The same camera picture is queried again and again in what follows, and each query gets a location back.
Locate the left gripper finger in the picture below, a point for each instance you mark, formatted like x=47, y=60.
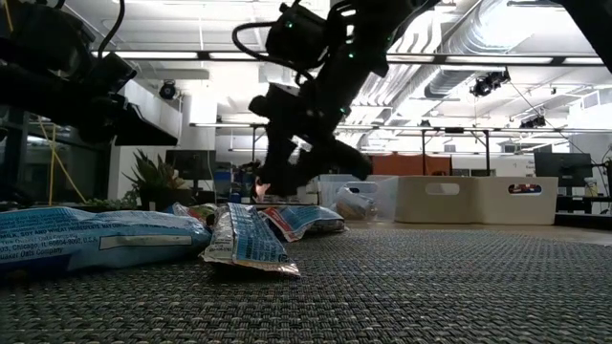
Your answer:
x=148, y=131

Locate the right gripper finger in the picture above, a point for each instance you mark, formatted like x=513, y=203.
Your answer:
x=275, y=167
x=308, y=169

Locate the blue Quaker granola bar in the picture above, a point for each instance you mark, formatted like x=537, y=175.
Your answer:
x=248, y=239
x=349, y=192
x=95, y=239

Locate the red Chewy granola bar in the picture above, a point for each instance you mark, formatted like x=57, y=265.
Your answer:
x=301, y=222

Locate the brown green Chewy bar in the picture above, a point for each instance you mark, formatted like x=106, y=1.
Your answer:
x=354, y=210

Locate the purple green Chewy bar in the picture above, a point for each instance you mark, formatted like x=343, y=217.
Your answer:
x=196, y=212

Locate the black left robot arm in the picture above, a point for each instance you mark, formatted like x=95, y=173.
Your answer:
x=38, y=71

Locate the potted succulent plant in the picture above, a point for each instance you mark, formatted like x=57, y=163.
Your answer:
x=158, y=181

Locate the black monitor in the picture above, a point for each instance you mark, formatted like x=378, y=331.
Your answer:
x=191, y=165
x=561, y=169

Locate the clear plastic bin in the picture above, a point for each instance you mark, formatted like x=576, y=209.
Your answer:
x=382, y=200

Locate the dark glass cabinet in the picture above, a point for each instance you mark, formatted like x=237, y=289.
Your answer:
x=81, y=177

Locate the black overhead light beam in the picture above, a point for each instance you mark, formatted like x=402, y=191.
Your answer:
x=205, y=55

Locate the orange partition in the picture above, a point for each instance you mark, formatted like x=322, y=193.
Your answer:
x=411, y=165

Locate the grey plastic bin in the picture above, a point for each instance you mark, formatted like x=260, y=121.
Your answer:
x=435, y=210

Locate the grey woven placemat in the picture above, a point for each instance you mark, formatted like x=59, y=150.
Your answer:
x=382, y=296

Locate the white plastic bin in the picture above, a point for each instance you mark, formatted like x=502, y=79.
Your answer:
x=516, y=210

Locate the round black ceiling camera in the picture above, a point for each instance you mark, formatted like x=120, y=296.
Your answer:
x=167, y=90

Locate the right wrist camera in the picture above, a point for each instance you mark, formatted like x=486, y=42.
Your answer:
x=296, y=36

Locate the black background station frame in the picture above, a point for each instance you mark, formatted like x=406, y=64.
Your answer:
x=423, y=153

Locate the black ceiling camera cluster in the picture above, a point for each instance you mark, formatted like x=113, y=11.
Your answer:
x=487, y=83
x=533, y=122

